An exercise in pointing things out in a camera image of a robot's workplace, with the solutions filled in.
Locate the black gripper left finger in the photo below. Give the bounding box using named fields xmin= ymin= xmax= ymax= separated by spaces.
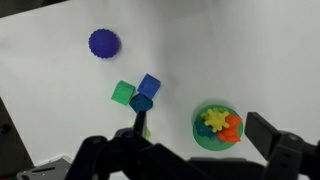
xmin=64 ymin=110 xmax=214 ymax=180

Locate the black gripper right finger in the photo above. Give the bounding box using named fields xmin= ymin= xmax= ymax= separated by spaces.
xmin=244 ymin=111 xmax=320 ymax=180

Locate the yellow spiky plastic toy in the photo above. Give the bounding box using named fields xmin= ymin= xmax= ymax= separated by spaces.
xmin=199 ymin=107 xmax=231 ymax=134

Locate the orange plastic toy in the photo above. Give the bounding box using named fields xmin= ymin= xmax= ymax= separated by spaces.
xmin=217 ymin=113 xmax=244 ymax=144

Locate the green plastic bowl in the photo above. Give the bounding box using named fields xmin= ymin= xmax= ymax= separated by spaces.
xmin=192 ymin=104 xmax=245 ymax=152

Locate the teal plastic toy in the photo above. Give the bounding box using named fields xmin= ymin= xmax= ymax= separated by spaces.
xmin=194 ymin=119 xmax=216 ymax=141

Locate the lime green cube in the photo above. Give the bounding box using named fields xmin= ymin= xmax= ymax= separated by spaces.
xmin=127 ymin=122 xmax=152 ymax=141

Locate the dark blue hexagonal block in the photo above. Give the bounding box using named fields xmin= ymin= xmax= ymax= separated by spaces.
xmin=128 ymin=93 xmax=154 ymax=113

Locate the blue cube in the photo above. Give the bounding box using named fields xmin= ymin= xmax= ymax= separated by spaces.
xmin=136 ymin=73 xmax=162 ymax=100

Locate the silver metal mounting plate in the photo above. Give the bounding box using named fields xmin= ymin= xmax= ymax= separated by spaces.
xmin=15 ymin=154 xmax=73 ymax=180

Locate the blue spiky ball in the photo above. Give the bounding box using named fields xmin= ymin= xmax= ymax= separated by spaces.
xmin=88 ymin=28 xmax=122 ymax=60

